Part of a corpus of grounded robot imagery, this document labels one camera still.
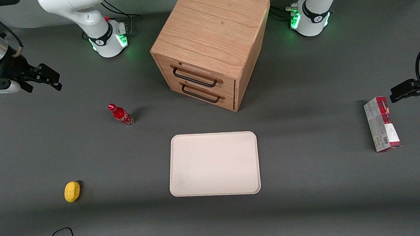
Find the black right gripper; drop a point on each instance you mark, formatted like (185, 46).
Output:
(12, 68)

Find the wooden drawer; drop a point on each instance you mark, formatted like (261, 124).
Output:
(226, 85)
(225, 101)

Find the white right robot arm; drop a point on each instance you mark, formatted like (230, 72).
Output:
(74, 8)

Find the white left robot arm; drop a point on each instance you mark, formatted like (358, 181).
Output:
(316, 12)

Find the wooden two-drawer cabinet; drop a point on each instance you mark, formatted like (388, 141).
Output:
(214, 24)

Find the grey and red carton box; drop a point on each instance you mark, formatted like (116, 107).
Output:
(381, 125)

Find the red cola bottle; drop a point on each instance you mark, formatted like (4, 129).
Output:
(121, 115)

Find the yellow lemon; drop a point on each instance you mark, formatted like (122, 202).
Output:
(72, 191)

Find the beige rectangular tray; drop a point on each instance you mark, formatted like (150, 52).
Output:
(213, 164)

